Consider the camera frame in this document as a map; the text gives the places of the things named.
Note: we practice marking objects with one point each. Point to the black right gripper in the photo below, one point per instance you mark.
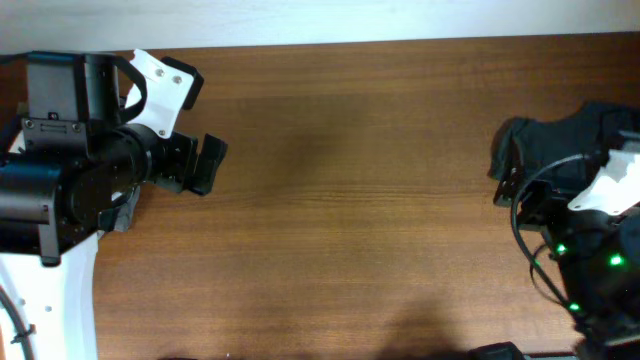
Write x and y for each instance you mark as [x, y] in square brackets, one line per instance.
[544, 200]

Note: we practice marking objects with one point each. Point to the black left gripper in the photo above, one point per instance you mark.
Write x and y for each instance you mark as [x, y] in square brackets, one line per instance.
[177, 175]

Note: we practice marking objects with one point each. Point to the dark navy garment pile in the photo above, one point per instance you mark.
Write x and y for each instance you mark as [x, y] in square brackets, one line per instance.
[533, 143]

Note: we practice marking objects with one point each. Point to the grey striped folded garment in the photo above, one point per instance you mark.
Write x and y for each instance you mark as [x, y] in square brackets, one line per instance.
[119, 216]

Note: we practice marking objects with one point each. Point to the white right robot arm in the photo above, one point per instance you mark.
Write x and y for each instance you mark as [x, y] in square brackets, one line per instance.
[580, 235]

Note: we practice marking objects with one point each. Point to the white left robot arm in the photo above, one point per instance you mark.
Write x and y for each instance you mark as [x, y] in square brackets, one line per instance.
[47, 309]

